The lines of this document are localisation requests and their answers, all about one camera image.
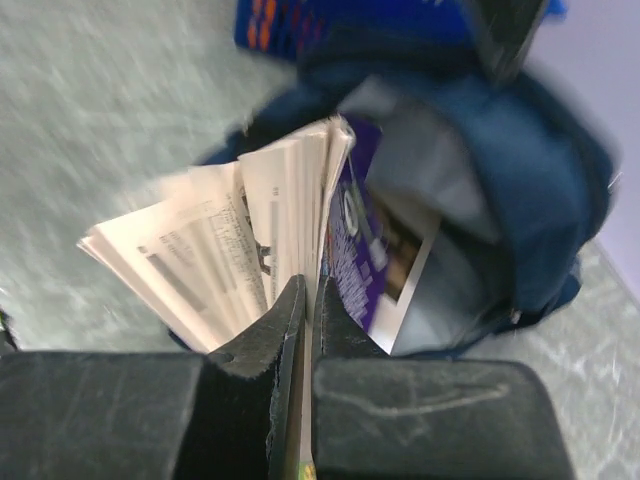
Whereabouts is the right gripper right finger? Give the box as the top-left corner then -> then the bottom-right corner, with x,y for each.
311,277 -> 575,479

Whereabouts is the blue plastic shopping basket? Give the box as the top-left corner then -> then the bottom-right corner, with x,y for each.
233,1 -> 568,63

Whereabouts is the navy blue student backpack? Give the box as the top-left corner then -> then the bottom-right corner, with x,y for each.
204,30 -> 616,356

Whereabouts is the purple paperback book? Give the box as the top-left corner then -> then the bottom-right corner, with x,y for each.
78,116 -> 387,352

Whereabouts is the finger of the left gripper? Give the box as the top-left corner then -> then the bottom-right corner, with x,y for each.
462,0 -> 549,85

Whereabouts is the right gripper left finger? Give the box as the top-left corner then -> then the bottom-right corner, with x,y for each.
1,276 -> 306,479

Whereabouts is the white coffee cover book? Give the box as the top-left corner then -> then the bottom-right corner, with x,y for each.
369,195 -> 440,354

